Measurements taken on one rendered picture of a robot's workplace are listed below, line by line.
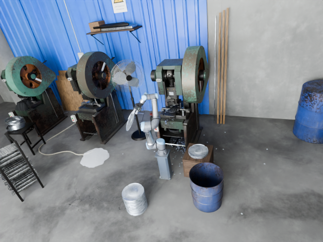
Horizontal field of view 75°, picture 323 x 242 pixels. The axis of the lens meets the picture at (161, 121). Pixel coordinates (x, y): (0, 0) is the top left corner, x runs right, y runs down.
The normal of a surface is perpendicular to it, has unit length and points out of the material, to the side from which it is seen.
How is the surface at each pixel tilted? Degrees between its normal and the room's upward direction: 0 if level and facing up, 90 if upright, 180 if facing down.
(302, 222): 0
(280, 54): 90
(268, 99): 90
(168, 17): 90
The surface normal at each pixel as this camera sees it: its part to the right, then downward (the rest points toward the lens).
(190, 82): -0.37, 0.41
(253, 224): -0.14, -0.85
